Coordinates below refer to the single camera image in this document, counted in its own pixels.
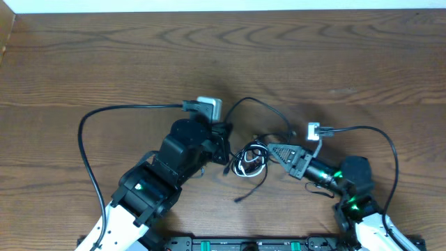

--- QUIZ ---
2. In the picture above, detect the black USB cable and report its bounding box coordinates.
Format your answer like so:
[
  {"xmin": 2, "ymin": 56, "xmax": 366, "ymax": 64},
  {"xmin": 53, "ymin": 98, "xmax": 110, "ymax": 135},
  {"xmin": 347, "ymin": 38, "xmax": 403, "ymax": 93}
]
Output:
[{"xmin": 222, "ymin": 96, "xmax": 297, "ymax": 204}]

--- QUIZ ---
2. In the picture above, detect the white cable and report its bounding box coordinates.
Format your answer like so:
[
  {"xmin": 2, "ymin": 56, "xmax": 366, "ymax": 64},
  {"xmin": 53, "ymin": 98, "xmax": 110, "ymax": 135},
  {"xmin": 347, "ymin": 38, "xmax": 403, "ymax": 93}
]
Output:
[{"xmin": 232, "ymin": 140, "xmax": 270, "ymax": 178}]

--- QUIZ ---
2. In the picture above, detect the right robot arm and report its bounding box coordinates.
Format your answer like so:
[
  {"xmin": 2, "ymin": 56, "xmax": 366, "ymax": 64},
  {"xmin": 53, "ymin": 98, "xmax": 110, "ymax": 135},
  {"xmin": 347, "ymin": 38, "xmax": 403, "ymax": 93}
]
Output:
[{"xmin": 268, "ymin": 144, "xmax": 421, "ymax": 250}]

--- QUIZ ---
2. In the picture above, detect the right camera black cable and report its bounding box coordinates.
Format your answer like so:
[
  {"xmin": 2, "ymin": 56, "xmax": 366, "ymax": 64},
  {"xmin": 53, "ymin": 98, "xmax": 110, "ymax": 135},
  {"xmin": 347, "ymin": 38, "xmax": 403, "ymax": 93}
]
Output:
[{"xmin": 327, "ymin": 125, "xmax": 412, "ymax": 251}]

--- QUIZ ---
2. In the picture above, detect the camera black cable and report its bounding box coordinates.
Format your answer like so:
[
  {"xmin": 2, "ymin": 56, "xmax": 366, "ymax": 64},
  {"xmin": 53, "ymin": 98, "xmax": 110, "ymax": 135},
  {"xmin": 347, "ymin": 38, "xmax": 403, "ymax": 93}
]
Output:
[
  {"xmin": 77, "ymin": 103, "xmax": 184, "ymax": 251},
  {"xmin": 327, "ymin": 125, "xmax": 412, "ymax": 251}
]

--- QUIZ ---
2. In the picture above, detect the left camera black cable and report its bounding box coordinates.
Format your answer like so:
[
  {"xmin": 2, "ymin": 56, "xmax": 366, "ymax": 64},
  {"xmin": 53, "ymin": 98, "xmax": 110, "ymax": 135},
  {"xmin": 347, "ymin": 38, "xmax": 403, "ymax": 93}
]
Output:
[{"xmin": 77, "ymin": 103, "xmax": 184, "ymax": 251}]

